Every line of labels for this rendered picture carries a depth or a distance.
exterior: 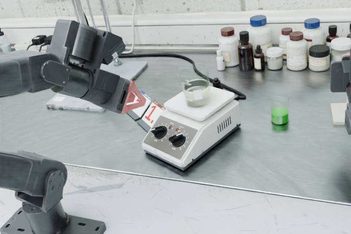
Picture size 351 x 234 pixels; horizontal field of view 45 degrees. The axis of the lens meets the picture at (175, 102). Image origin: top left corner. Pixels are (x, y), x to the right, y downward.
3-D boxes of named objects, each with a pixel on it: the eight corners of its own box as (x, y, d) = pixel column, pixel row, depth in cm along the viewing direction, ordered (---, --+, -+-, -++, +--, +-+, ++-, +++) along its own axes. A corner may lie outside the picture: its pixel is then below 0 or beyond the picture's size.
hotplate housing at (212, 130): (184, 173, 86) (177, 141, 82) (142, 152, 95) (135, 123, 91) (248, 121, 98) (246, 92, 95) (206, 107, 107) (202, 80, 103)
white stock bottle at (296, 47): (290, 61, 122) (289, 29, 117) (309, 63, 119) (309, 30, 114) (284, 70, 118) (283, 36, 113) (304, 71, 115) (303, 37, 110)
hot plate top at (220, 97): (201, 122, 87) (201, 118, 86) (162, 107, 95) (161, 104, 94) (237, 96, 94) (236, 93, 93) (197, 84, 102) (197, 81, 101)
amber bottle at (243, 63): (253, 70, 121) (250, 35, 115) (237, 70, 122) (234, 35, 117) (255, 63, 124) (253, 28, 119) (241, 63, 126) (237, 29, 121)
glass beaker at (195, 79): (219, 101, 92) (214, 66, 88) (200, 114, 89) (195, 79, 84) (195, 93, 97) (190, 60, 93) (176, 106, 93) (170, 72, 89)
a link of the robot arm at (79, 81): (81, 62, 80) (50, 51, 75) (100, 64, 76) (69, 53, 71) (72, 97, 80) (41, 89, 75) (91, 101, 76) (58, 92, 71)
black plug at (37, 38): (37, 47, 157) (35, 41, 156) (28, 47, 159) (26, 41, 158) (48, 39, 163) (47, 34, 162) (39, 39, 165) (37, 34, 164)
